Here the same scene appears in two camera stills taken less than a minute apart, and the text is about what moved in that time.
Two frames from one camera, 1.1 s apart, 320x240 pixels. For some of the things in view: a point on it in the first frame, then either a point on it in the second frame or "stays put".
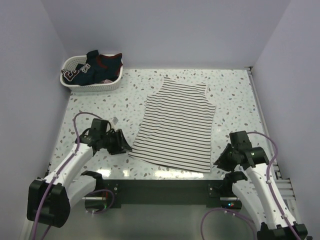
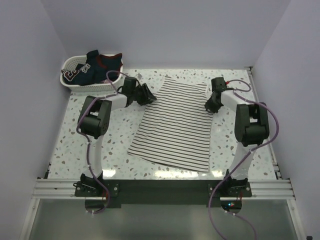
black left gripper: (119, 147) -> (145, 100)
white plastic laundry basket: (105, 85) stays put
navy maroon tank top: (97, 68) stays put
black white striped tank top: (176, 130) stays put
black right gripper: (221, 162) -> (208, 105)
